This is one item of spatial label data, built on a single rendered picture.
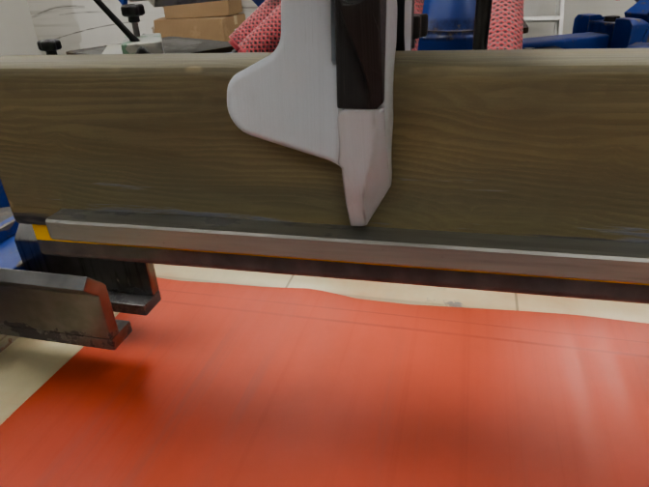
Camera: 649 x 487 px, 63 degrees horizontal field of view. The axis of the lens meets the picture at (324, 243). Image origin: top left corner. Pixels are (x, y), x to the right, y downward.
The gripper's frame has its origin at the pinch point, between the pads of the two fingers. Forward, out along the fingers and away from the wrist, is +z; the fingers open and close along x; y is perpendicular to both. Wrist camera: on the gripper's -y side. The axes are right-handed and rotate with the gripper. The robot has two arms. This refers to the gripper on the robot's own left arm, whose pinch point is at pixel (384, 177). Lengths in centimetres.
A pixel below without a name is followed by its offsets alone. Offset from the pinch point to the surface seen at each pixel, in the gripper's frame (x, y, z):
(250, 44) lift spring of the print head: -59, 29, 3
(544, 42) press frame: -92, -16, 7
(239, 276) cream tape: -11.9, 13.1, 13.5
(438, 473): 3.2, -3.2, 13.4
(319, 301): -9.6, 6.0, 13.5
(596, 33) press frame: -101, -27, 7
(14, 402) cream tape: 3.4, 20.8, 13.6
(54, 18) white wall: -414, 356, 27
